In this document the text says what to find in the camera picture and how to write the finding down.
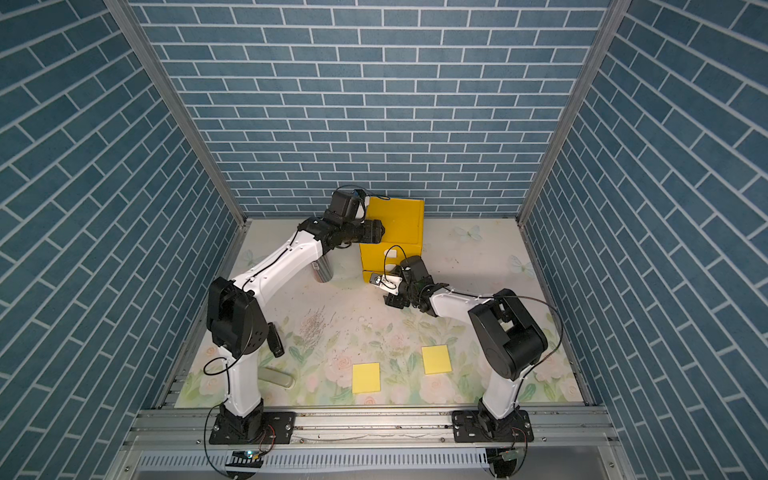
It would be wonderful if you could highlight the yellow sticky pad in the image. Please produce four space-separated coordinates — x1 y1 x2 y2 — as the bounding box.
422 345 452 375
352 363 381 395

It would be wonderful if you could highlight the grey green case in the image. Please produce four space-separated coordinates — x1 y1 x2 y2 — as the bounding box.
258 367 295 389

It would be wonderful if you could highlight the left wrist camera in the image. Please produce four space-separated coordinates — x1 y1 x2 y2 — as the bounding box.
323 189 367 226

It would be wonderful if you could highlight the pen tube blue lid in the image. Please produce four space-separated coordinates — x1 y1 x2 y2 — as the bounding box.
311 256 334 283

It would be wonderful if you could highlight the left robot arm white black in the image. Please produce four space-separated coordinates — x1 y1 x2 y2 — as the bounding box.
206 218 385 419

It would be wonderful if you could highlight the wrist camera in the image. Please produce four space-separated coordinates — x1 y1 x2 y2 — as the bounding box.
323 189 367 226
369 272 402 294

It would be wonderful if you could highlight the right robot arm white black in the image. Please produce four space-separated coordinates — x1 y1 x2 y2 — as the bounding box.
369 275 549 420

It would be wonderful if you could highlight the yellow drawer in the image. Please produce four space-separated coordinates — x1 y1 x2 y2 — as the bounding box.
360 242 423 273

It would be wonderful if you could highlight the white cable duct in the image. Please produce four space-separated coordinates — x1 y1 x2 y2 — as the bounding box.
137 447 489 474

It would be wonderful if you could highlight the yellow drawer cabinet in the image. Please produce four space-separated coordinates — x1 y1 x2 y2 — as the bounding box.
362 197 425 283

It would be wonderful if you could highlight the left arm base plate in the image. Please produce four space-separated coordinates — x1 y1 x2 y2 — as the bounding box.
208 408 296 446

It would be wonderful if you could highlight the aluminium mounting rail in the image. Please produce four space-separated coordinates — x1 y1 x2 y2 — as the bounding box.
126 405 619 449

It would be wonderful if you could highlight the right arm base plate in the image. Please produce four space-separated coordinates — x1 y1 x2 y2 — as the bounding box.
450 409 534 444

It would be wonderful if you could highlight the black stapler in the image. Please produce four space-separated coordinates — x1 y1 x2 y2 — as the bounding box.
267 322 285 358

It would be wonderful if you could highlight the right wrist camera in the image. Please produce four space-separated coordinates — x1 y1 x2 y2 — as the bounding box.
369 272 402 294

